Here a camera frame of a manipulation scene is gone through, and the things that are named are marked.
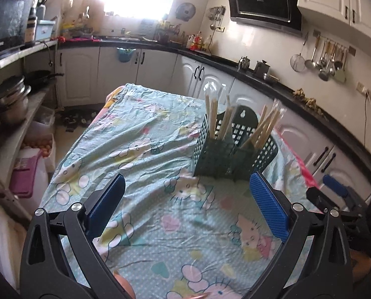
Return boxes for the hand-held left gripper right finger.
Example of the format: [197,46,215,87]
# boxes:
[249,172,351,299]

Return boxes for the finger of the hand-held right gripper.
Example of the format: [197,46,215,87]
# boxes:
[307,187,340,215]
[324,174,360,206]

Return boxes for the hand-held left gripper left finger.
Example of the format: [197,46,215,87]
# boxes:
[20,174,127,299]

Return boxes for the green plastic utensil basket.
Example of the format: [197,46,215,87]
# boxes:
[192,104,278,181]

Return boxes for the bunch of chopsticks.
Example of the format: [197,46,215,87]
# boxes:
[202,81,287,150]

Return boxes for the person's right hand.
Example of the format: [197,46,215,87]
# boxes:
[350,252,371,285]

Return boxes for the cartoon print blue sheet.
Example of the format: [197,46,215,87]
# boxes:
[44,83,317,299]

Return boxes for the black kitchen countertop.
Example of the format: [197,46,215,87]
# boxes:
[56,36,371,175]

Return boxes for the brown lumpy roots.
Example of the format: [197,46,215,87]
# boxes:
[293,88,327,120]

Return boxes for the orange round produce bag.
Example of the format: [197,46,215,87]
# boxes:
[20,134,54,159]

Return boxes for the dark slippers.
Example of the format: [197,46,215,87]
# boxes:
[62,112,96,131]

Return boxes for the pale green spatula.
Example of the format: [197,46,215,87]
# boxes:
[334,48,348,83]

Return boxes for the clear plastic storage box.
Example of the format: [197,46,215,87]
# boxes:
[33,105,56,128]

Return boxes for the large steel spoon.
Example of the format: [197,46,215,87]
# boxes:
[318,42,331,81]

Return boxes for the black ladle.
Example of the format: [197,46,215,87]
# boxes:
[333,45,344,71]

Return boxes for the steel ladle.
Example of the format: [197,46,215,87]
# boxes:
[304,36,320,69]

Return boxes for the dark steel teapot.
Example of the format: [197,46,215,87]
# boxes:
[254,60,279,83]

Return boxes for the stacked steel pots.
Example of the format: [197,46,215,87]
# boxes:
[0,75,32,125]

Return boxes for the black frying pan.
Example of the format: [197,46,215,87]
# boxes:
[24,69,64,90]

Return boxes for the teal hanging bin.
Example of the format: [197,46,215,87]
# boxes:
[116,47,136,63]

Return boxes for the red cloth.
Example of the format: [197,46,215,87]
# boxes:
[57,36,103,43]

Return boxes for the steel storage shelf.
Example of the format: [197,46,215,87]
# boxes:
[0,39,59,225]

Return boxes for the red label bottles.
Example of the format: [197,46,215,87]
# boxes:
[193,31,205,50]

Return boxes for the grey drawer organizer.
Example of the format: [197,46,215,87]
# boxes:
[140,19,156,35]

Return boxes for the counter rack with jars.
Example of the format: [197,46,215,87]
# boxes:
[156,20,182,42]

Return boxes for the blue plastic box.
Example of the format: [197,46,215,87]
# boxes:
[35,20,56,41]

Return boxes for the black range hood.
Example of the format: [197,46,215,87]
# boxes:
[220,0,304,36]

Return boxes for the hanging kitchen tools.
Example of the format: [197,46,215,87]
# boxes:
[209,5,226,30]

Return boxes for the black microwave oven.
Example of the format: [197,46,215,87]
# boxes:
[0,0,33,58]

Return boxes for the small black fan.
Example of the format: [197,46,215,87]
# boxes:
[176,2,196,22]

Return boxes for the black power cable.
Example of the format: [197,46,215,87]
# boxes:
[363,92,371,147]

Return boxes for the wire mesh strainer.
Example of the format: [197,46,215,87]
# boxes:
[290,34,309,73]

